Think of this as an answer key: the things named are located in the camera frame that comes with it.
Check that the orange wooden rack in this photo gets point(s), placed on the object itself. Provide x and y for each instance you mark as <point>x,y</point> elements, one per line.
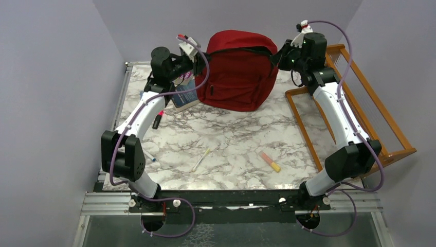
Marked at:
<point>333,54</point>

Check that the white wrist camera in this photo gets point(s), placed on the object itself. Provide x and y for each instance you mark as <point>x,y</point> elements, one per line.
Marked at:
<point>188,46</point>
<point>303,28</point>

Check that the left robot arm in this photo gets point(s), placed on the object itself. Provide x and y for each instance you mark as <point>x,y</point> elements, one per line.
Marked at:
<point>122,155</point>

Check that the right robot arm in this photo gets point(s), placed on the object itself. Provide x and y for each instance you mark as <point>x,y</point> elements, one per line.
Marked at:
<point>356,151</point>

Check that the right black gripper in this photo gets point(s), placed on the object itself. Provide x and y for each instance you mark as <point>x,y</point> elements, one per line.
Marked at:
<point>278,59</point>

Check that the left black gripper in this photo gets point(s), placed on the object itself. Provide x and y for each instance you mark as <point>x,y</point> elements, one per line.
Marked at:
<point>199,62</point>

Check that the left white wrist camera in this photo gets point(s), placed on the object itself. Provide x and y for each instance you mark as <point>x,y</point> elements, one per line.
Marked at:
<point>188,46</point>

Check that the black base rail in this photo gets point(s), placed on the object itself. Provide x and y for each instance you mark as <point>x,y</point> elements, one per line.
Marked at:
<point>228,206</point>

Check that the pink black highlighter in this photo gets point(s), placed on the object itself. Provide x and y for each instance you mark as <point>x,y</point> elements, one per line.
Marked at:
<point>157,120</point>

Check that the red backpack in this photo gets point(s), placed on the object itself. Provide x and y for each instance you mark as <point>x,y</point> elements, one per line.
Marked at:
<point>241,75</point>

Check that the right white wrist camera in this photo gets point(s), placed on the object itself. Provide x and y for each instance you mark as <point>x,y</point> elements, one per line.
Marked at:
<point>303,28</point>

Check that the dark blue book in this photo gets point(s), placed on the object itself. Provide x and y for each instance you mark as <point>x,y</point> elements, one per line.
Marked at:
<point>184,101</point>

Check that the purple green paperback book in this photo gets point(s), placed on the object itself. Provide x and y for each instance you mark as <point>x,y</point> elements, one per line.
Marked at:
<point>184,79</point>

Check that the blue capped pen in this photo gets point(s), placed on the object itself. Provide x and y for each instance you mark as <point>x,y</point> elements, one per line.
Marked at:
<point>150,156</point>

